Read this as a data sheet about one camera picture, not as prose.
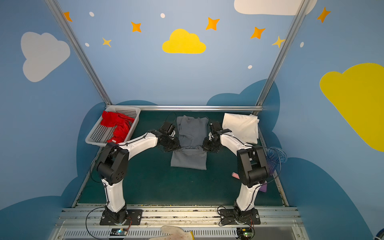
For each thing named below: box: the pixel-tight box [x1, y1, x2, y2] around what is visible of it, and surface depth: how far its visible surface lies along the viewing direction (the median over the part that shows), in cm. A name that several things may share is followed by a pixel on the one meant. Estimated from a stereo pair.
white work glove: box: [149, 225, 195, 240], surface depth 71 cm
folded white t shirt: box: [222, 113, 260, 144], surface depth 106 cm
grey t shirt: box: [170, 115, 209, 170], surface depth 97 cm
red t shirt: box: [100, 110, 135, 144], surface depth 106 cm
